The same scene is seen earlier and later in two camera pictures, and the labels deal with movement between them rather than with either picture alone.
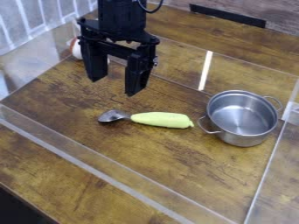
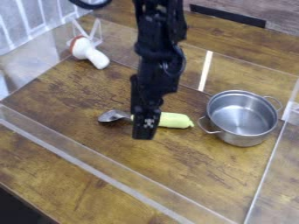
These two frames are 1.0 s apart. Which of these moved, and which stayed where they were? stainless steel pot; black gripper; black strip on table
Moved: black gripper
Stayed: stainless steel pot; black strip on table
